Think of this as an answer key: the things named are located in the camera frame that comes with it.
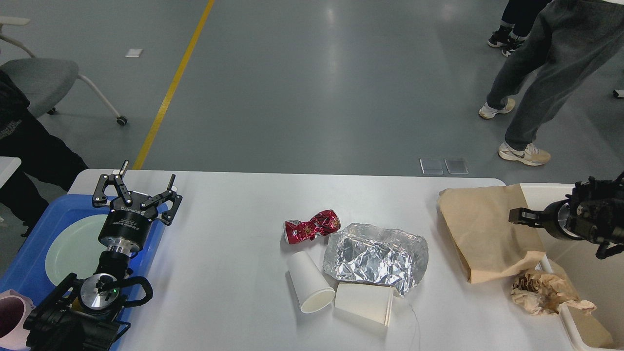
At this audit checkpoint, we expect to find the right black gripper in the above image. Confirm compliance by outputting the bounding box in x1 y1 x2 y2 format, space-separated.
509 200 583 240

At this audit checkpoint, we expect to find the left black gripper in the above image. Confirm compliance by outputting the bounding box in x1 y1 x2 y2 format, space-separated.
92 161 182 254

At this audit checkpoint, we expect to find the light green plate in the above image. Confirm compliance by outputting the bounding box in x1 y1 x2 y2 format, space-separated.
45 214 107 285

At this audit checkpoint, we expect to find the pink mug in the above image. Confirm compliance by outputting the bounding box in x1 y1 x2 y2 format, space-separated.
0 289 35 351

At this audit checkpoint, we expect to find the large brown paper bag front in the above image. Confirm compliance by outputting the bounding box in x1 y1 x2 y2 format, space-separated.
549 259 621 349

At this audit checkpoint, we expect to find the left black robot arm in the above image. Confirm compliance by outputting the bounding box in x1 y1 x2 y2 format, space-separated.
23 161 182 351

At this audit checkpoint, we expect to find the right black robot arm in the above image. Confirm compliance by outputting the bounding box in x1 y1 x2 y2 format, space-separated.
508 173 624 260

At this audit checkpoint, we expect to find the brown paper bag under gripper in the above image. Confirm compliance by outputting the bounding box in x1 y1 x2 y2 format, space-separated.
438 184 546 284

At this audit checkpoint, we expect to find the crumpled brown paper wad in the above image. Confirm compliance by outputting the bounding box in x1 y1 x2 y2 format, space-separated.
510 269 597 316

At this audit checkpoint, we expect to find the person in black clothes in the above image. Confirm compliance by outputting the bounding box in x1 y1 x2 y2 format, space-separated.
0 72 88 237

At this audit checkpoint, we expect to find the beige plastic bin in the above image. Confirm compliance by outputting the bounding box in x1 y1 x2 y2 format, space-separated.
521 183 624 351

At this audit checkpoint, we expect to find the blue plastic tray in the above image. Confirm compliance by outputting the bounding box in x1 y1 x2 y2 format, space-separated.
1 194 164 320

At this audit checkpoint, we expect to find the white side table corner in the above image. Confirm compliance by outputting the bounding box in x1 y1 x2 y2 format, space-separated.
0 156 21 188

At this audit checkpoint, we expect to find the grey office chair left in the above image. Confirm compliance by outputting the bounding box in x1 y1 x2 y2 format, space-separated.
0 33 128 126

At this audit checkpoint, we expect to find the crumpled aluminium foil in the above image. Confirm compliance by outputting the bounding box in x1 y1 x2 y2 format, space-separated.
323 223 429 297

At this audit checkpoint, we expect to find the crushed red can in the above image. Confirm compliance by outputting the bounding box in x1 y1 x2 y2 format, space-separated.
284 209 341 245

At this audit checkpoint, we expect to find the white paper cup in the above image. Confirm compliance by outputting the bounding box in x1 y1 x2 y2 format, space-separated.
287 251 336 314

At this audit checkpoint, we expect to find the person in dark sneakers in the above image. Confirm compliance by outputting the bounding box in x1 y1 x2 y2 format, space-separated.
487 0 551 57

